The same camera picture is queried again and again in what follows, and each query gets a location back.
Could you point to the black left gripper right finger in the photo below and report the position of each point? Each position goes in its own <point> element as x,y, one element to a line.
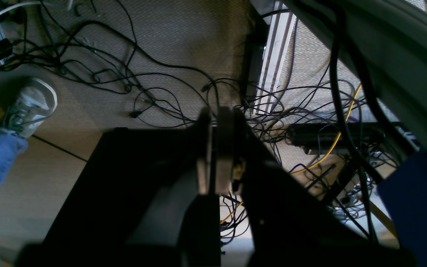
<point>231,135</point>

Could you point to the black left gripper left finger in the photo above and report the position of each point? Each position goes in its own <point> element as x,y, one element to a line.
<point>199,138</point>

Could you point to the black power strip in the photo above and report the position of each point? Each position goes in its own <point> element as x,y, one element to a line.
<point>318,138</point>

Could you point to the white sneaker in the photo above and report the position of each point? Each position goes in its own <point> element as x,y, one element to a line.
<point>35,103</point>

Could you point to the blue cloth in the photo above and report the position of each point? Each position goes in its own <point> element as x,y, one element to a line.
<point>404,195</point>

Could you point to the aluminium frame rail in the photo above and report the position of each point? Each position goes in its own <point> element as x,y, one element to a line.
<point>282,24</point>

